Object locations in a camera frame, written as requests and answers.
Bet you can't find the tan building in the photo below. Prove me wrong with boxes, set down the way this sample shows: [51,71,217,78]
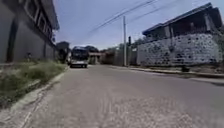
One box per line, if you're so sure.
[87,51,107,65]

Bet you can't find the grey utility pole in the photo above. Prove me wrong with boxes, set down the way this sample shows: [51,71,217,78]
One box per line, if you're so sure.
[122,15,128,67]

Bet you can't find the dark van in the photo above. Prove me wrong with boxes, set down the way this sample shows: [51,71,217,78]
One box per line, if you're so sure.
[68,46,90,69]

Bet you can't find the grey asphalt road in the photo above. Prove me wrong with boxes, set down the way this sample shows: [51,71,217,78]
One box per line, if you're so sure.
[19,63,224,128]

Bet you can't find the concrete sidewalk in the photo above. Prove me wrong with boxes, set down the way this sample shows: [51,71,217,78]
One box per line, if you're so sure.
[108,64,224,85]

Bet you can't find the grass verge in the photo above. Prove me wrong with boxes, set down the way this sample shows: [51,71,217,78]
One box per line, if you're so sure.
[0,59,68,108]

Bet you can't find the dark grey building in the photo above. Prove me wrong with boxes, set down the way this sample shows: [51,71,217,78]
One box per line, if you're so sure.
[0,0,61,65]

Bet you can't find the pale concrete kerb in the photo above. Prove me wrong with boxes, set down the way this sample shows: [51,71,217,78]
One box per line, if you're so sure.
[0,68,69,128]

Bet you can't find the grey boundary wall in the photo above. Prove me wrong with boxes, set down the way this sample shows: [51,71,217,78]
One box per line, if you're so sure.
[105,48,138,67]

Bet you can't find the overhead wires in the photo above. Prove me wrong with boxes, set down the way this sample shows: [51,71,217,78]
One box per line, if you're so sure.
[87,0,188,34]

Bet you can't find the house on stone wall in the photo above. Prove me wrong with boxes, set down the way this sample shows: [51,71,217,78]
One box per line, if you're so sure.
[135,2,224,68]

